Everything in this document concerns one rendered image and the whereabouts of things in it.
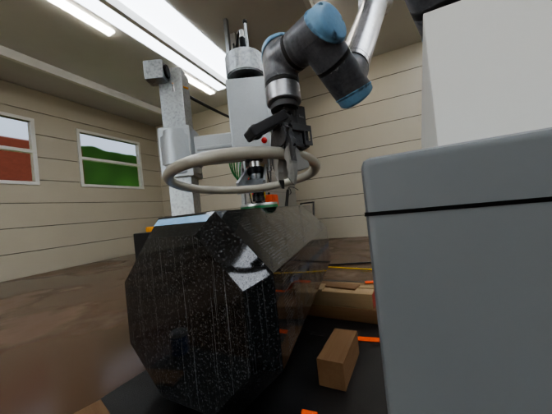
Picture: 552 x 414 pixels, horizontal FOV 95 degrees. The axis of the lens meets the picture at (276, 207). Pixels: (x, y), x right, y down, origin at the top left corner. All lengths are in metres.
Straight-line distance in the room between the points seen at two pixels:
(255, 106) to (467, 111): 1.19
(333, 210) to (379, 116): 2.34
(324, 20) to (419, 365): 0.60
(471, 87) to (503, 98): 0.04
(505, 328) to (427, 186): 0.14
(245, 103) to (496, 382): 1.41
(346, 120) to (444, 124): 6.12
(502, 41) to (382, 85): 6.23
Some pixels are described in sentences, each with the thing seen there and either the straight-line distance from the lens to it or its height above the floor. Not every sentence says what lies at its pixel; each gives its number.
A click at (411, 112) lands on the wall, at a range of 6.46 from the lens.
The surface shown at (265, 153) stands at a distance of 0.62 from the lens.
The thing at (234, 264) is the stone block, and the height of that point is 0.63.
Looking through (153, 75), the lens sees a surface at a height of 1.95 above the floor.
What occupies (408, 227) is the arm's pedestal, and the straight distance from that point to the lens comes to 0.29.
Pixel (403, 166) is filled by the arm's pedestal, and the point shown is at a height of 0.83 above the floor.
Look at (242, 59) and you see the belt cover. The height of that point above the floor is 1.62.
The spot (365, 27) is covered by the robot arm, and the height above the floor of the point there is 1.28.
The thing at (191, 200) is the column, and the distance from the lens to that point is 2.17.
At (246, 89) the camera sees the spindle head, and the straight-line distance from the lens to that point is 1.54.
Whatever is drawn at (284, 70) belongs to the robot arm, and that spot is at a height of 1.14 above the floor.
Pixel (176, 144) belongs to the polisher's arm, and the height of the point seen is 1.40.
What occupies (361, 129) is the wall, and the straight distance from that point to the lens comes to 6.42.
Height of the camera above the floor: 0.80
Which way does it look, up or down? 1 degrees up
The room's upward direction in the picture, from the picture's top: 6 degrees counter-clockwise
